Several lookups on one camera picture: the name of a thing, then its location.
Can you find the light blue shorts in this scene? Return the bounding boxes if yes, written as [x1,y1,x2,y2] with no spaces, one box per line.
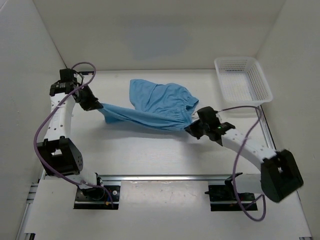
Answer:
[98,79,199,132]

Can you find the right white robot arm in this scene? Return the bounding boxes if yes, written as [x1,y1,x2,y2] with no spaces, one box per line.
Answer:
[185,106,304,203]

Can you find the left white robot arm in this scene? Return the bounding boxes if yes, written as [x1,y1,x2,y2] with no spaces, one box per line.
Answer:
[35,68,105,200]

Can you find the white plastic mesh basket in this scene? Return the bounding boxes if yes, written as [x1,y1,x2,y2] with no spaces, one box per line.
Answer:
[214,56,273,106]

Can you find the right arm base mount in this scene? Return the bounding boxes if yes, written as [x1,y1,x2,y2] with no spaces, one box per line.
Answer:
[204,176,258,212]

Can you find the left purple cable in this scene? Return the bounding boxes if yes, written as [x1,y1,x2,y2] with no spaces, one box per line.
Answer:
[33,61,115,210]

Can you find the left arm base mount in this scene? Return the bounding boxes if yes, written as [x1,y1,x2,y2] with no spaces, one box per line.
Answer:
[73,176,121,210]

